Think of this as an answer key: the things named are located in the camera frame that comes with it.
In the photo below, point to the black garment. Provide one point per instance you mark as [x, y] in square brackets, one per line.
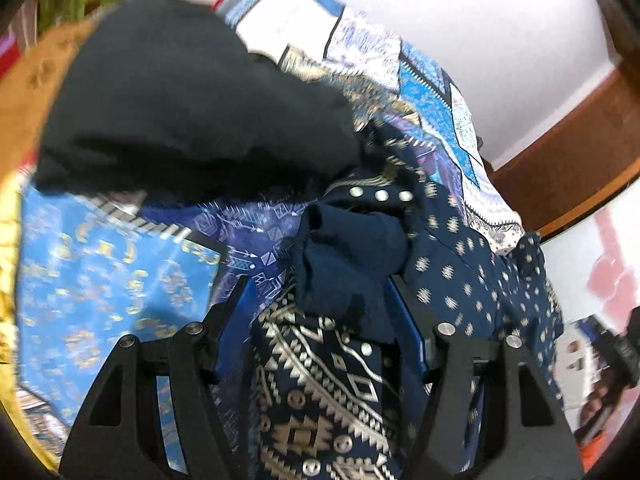
[175, 100]

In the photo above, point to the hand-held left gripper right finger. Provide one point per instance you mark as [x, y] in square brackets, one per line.
[407, 320]

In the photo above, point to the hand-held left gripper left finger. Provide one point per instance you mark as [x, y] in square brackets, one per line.
[237, 310]

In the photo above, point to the wooden lap table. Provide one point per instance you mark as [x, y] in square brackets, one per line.
[42, 65]

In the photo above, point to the navy patterned garment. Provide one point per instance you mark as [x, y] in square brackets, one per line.
[450, 260]

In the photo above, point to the patchwork blue blanket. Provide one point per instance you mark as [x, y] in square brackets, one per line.
[100, 270]

